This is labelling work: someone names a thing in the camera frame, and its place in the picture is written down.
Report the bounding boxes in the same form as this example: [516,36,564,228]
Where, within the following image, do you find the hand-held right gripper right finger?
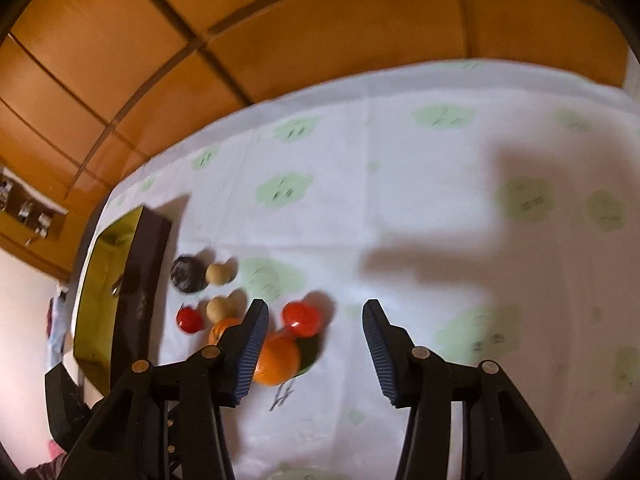
[361,300,571,480]

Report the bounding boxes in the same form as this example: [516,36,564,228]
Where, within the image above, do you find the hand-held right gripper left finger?
[60,299,269,480]

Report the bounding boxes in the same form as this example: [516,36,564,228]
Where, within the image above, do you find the large orange with green leaf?
[252,332,321,387]

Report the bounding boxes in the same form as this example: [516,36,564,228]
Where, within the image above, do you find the large red tomato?
[282,301,322,338]

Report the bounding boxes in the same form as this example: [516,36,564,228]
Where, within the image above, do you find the beige round fruit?
[205,296,233,323]
[205,260,236,286]

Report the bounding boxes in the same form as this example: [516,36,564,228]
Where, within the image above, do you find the dark brown round fruit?
[170,256,208,294]

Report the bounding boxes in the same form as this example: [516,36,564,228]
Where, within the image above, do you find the gold metal tin box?
[72,205,173,396]

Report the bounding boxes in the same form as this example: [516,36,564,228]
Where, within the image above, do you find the small orange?
[208,317,243,346]

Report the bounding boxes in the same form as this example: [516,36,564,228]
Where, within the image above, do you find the small red tomato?
[176,306,204,334]

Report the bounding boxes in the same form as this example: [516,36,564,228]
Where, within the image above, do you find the hanging clothes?
[46,287,68,371]

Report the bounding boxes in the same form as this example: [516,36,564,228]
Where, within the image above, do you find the white green-printed tablecloth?
[75,60,640,480]

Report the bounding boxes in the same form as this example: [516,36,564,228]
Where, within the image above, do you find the wooden panelled cabinet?
[0,0,631,281]

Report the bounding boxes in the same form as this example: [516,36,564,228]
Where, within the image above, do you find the wooden wall shelf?
[0,165,68,251]

